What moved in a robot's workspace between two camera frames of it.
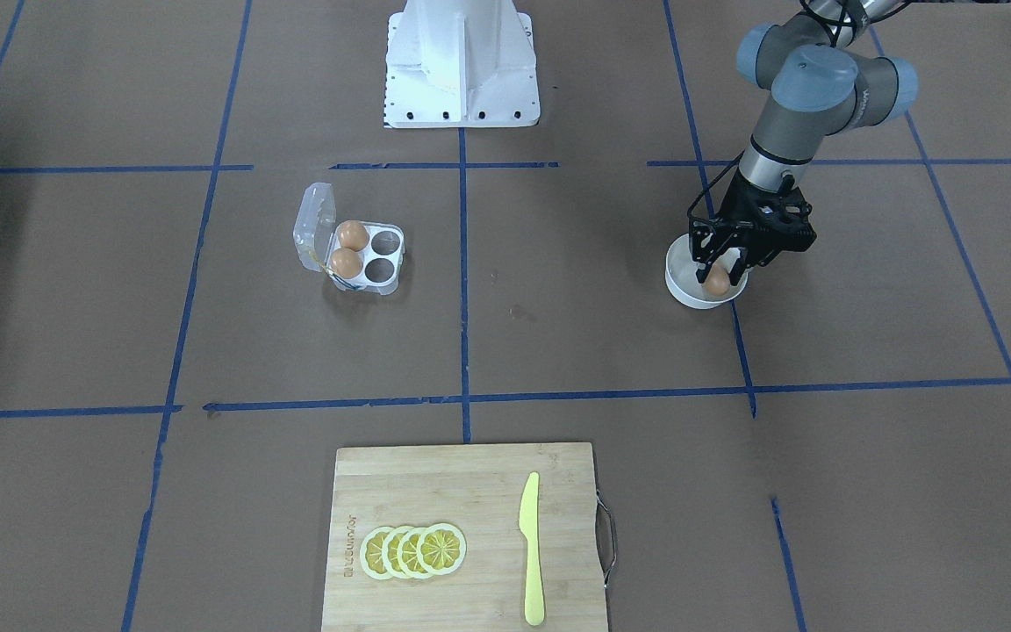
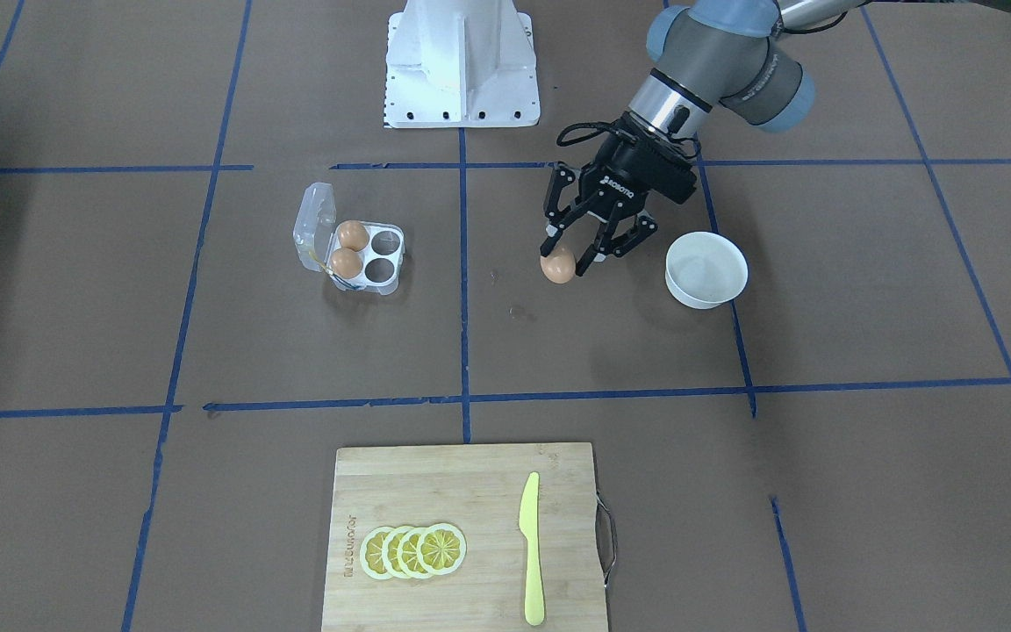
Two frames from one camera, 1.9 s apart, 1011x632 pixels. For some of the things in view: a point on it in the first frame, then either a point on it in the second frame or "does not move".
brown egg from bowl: (717, 281) → (559, 266)
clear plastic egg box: (358, 255) does not move
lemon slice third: (407, 556) does not move
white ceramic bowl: (681, 275) does not move
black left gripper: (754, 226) → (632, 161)
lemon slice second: (390, 556) does not move
